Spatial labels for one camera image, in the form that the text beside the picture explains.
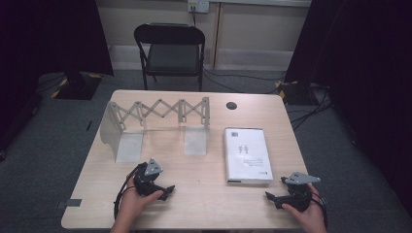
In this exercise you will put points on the black stand base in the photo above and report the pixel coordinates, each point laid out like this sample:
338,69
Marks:
77,86
296,93

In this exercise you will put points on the black curtain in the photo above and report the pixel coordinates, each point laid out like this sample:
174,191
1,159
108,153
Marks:
48,35
366,81

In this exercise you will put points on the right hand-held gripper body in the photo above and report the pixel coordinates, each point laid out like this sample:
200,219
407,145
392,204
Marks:
296,194

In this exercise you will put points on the expandable metal bookend rack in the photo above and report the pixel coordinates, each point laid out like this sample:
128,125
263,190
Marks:
129,149

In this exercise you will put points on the person's left hand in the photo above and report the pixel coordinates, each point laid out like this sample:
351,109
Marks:
136,204

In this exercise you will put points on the grey tape strip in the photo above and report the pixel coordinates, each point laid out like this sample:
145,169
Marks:
69,203

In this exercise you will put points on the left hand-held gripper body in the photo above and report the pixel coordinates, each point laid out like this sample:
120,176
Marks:
145,181

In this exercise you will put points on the small black stick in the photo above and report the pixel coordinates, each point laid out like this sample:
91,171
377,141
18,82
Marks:
89,125

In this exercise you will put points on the white wall socket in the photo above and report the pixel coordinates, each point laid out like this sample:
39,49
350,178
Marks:
202,6

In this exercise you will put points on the person's right hand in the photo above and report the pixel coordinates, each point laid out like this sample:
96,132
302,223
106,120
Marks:
309,215

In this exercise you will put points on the black folding chair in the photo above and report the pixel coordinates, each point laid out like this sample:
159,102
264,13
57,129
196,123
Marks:
173,58

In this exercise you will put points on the white book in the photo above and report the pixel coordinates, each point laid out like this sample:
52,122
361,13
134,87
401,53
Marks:
247,155

